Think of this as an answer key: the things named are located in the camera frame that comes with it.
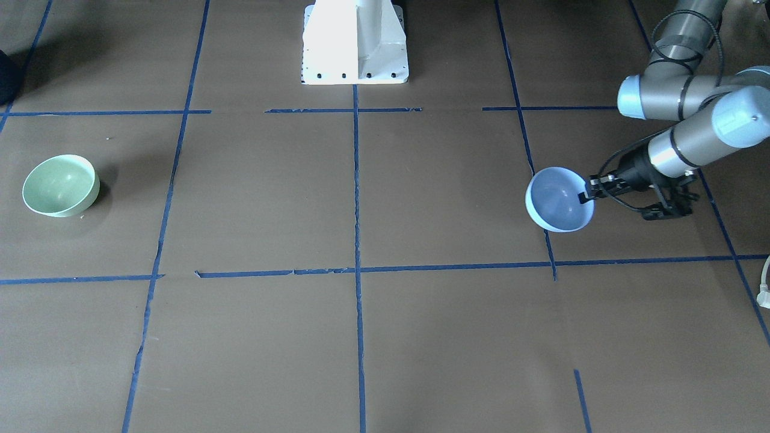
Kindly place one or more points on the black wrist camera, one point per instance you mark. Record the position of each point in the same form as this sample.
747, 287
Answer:
675, 199

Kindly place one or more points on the white mounting pillar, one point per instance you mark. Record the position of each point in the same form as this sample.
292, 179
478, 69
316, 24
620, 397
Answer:
354, 43

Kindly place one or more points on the blue bowl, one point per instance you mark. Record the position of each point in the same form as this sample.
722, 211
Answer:
552, 200

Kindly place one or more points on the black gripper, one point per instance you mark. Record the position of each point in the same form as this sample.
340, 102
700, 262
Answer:
633, 170

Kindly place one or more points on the green bowl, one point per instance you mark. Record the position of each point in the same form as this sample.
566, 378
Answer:
61, 186

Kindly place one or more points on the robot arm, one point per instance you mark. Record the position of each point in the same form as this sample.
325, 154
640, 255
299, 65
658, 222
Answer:
712, 115

